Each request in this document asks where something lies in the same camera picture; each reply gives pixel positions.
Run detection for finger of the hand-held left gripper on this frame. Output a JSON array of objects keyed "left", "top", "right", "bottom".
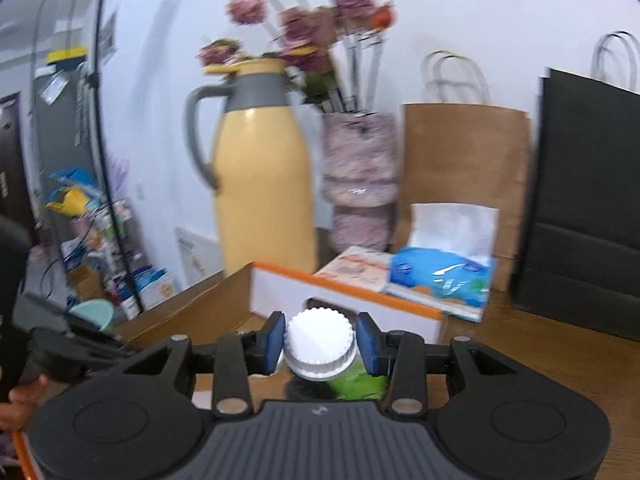
[{"left": 66, "top": 311, "right": 137, "bottom": 362}]

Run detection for black paper bag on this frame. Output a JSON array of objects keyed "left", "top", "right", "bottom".
[{"left": 510, "top": 30, "right": 640, "bottom": 341}]

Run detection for person's left hand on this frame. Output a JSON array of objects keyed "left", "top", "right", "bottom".
[{"left": 0, "top": 376, "right": 49, "bottom": 432}]

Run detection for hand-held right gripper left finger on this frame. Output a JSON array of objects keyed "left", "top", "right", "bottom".
[{"left": 122, "top": 311, "right": 287, "bottom": 419}]

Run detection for brown paper bag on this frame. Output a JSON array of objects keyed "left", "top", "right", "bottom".
[{"left": 400, "top": 50, "right": 532, "bottom": 293}]

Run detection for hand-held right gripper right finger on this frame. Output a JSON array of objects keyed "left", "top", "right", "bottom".
[{"left": 356, "top": 311, "right": 518, "bottom": 419}]

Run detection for person's left forearm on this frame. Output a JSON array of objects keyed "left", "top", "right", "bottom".
[{"left": 0, "top": 215, "right": 34, "bottom": 403}]

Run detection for dried pink flowers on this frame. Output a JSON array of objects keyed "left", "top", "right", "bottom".
[{"left": 197, "top": 0, "right": 398, "bottom": 113}]

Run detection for red cardboard box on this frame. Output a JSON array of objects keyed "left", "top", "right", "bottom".
[{"left": 12, "top": 260, "right": 448, "bottom": 480}]

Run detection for yellow box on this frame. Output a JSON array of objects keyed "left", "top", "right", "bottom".
[{"left": 47, "top": 46, "right": 88, "bottom": 67}]

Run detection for yellow thermos jug grey handle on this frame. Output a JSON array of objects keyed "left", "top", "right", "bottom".
[{"left": 185, "top": 58, "right": 319, "bottom": 277}]

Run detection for green bottle white ribbed cap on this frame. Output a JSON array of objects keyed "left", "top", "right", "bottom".
[{"left": 282, "top": 308, "right": 392, "bottom": 402}]

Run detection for black tripod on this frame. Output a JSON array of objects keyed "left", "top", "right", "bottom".
[{"left": 80, "top": 0, "right": 144, "bottom": 311}]

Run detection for pink mottled vase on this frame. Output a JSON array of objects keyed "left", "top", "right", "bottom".
[{"left": 320, "top": 110, "right": 401, "bottom": 253}]

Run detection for light green bucket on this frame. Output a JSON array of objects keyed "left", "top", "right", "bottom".
[{"left": 67, "top": 299, "right": 115, "bottom": 333}]

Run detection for blue yellow bag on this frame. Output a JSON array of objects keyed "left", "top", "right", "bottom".
[{"left": 45, "top": 167, "right": 102, "bottom": 217}]

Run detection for blue tissue pack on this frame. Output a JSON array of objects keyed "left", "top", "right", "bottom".
[{"left": 390, "top": 203, "right": 501, "bottom": 306}]

